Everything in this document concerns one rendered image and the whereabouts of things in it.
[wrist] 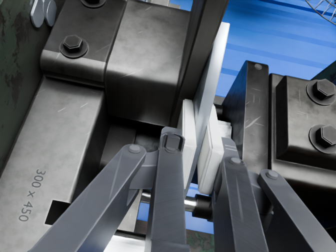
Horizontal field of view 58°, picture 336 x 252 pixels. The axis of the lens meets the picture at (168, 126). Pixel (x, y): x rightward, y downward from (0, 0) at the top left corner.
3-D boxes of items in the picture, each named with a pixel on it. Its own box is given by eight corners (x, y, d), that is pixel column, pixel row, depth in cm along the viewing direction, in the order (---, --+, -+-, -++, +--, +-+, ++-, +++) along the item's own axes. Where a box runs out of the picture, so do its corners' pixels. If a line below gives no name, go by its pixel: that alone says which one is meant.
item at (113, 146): (97, 170, 32) (126, 176, 32) (137, 32, 41) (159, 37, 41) (106, 203, 46) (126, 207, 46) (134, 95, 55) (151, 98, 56)
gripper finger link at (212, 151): (210, 148, 16) (224, 151, 16) (205, 102, 22) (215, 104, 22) (197, 194, 17) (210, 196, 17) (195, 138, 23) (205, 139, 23)
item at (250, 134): (217, 194, 32) (267, 204, 33) (230, 51, 42) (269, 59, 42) (190, 219, 47) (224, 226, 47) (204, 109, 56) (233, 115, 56)
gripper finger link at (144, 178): (174, 198, 15) (115, 187, 15) (176, 149, 20) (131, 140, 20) (180, 173, 14) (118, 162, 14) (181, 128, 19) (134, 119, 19)
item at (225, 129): (203, 145, 40) (230, 151, 40) (206, 114, 42) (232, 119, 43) (198, 154, 43) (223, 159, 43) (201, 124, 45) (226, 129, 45)
